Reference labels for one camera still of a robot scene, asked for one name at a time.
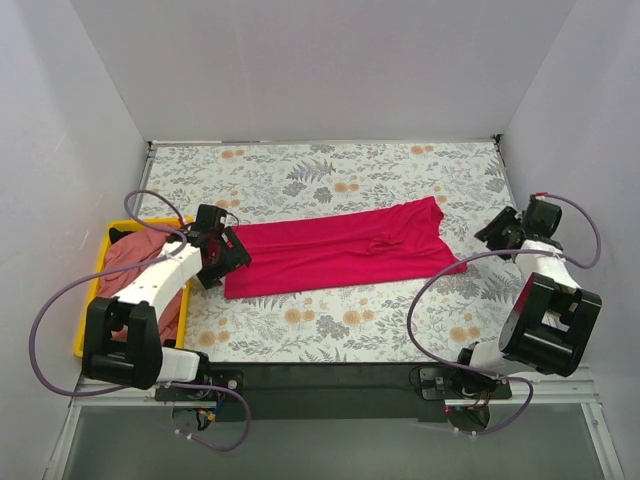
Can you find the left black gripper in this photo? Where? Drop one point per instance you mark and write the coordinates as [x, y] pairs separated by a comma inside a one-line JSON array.
[[235, 251]]

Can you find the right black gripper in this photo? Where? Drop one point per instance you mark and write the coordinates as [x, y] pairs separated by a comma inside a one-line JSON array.
[[498, 231]]

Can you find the magenta t shirt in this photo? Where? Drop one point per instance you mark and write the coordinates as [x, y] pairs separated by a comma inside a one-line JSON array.
[[393, 244]]

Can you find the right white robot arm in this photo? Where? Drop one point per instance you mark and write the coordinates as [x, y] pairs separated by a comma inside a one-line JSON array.
[[552, 319]]

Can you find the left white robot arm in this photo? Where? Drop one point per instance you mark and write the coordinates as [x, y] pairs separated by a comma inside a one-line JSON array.
[[122, 343]]

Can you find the salmon pink t shirt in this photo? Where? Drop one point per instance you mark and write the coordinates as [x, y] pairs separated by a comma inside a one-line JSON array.
[[135, 248]]

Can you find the black garment in bin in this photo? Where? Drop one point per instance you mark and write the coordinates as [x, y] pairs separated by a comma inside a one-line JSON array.
[[116, 235]]

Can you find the yellow plastic bin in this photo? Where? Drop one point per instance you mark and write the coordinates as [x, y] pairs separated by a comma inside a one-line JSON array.
[[94, 285]]

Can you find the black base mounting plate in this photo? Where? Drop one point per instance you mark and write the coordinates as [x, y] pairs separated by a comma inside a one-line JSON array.
[[320, 391]]

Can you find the aluminium frame rail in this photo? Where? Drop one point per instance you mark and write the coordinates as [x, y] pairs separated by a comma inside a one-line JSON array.
[[580, 388]]

